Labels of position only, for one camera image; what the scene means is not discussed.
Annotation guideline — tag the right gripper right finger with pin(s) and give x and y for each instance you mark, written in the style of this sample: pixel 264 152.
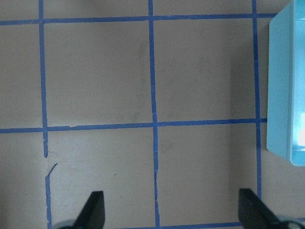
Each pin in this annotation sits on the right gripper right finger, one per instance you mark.
pixel 254 214

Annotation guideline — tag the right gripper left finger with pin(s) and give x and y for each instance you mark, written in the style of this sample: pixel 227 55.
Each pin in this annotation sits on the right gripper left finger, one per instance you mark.
pixel 92 215

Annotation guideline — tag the teal plastic storage bin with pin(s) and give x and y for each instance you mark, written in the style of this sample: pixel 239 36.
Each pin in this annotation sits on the teal plastic storage bin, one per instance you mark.
pixel 286 84

